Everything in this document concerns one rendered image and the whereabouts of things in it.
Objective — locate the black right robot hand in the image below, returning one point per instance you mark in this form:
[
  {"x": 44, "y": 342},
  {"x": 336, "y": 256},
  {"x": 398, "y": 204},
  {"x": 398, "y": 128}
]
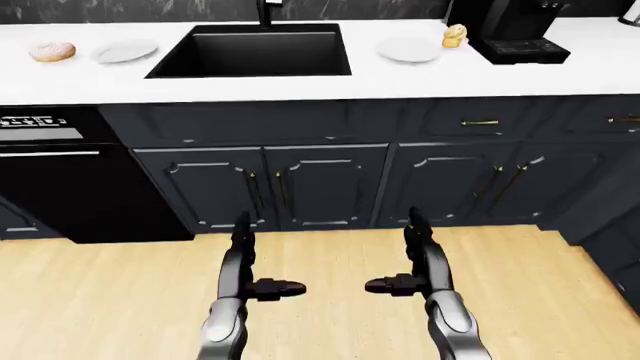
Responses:
[{"x": 435, "y": 270}]

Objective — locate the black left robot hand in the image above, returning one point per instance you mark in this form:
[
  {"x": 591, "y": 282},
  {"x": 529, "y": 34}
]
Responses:
[{"x": 235, "y": 270}]

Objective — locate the dark blue false sink panel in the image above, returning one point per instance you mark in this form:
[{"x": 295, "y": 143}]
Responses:
[{"x": 225, "y": 122}]

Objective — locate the black dishwasher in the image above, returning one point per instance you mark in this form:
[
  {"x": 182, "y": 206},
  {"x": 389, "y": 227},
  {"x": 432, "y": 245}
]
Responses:
[{"x": 85, "y": 187}]

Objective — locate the dark blue drawer front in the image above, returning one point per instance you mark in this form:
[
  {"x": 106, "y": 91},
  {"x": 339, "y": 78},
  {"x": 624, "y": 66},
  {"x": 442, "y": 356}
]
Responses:
[
  {"x": 520, "y": 116},
  {"x": 590, "y": 112}
]

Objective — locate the dark blue side cabinet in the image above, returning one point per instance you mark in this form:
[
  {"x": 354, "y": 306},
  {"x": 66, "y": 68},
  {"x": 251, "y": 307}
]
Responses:
[{"x": 610, "y": 232}]

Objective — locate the black kitchen sink basin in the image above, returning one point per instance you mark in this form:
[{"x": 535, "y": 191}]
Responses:
[{"x": 255, "y": 50}]

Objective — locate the dark blue low cabinet door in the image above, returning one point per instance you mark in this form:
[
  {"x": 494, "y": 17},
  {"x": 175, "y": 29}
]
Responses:
[{"x": 20, "y": 221}]

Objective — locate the white round plate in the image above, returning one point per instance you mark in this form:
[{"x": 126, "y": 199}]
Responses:
[
  {"x": 409, "y": 49},
  {"x": 125, "y": 51}
]

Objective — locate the black coffee machine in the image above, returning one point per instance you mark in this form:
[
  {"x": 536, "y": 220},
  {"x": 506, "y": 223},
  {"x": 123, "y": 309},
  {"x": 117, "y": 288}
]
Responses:
[{"x": 510, "y": 26}]

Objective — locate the black sink faucet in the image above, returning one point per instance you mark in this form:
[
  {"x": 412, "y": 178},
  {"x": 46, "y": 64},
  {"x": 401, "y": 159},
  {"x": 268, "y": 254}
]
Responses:
[{"x": 264, "y": 13}]

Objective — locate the pink glazed donut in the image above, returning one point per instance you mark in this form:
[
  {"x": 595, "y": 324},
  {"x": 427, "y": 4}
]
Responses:
[{"x": 52, "y": 51}]

